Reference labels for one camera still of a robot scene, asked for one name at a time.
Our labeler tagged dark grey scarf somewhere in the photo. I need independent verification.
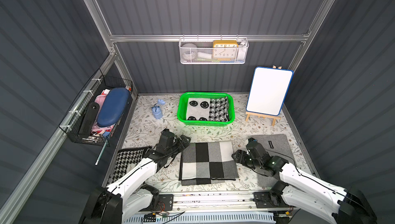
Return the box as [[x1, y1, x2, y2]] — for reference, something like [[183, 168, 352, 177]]
[[244, 134, 295, 190]]

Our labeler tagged grey black checked scarf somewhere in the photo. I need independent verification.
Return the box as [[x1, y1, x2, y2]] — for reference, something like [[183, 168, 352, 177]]
[[179, 141, 239, 186]]

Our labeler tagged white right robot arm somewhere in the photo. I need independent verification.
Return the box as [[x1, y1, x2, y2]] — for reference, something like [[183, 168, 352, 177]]
[[232, 138, 377, 224]]

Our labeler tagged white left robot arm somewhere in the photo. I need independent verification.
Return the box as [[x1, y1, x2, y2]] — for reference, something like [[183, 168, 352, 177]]
[[79, 128, 191, 224]]

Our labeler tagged black white houndstooth scarf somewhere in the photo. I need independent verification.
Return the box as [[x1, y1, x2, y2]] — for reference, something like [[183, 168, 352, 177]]
[[108, 146, 152, 185]]

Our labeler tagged green plastic basket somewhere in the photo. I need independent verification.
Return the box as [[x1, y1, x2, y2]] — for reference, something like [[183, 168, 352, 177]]
[[177, 92, 235, 127]]

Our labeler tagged pink item in basket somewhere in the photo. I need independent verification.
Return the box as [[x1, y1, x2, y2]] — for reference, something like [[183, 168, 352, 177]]
[[91, 89, 114, 137]]

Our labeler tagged light blue small bottle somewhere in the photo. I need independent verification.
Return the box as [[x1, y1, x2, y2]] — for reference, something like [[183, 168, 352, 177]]
[[151, 99, 166, 120]]

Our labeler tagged blue framed whiteboard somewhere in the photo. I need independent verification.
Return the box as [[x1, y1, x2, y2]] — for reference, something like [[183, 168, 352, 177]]
[[246, 67, 294, 116]]

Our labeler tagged white tape roll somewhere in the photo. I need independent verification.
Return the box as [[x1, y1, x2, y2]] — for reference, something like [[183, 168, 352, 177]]
[[180, 43, 198, 61]]

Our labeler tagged yellow alarm clock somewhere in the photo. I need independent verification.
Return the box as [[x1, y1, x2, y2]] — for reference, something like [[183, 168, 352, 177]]
[[212, 40, 239, 60]]

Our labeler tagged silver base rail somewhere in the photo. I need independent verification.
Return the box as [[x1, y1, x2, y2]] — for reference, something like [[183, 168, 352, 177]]
[[159, 190, 296, 214]]

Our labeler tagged black wire side basket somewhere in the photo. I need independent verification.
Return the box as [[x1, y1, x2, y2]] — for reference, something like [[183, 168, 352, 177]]
[[60, 75, 133, 146]]

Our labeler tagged black remote handle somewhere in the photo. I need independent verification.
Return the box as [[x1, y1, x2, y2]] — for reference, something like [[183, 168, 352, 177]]
[[78, 102, 100, 138]]

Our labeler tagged white wire wall basket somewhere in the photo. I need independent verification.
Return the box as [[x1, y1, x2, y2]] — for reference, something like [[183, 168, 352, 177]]
[[179, 36, 250, 65]]

